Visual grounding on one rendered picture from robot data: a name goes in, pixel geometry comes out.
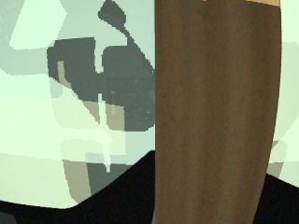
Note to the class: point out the brown wooden board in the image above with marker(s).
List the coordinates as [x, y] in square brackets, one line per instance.
[216, 91]

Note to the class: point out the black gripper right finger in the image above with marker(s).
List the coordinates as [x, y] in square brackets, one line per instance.
[279, 203]

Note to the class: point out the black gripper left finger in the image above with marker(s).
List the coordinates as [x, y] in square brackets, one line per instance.
[130, 199]

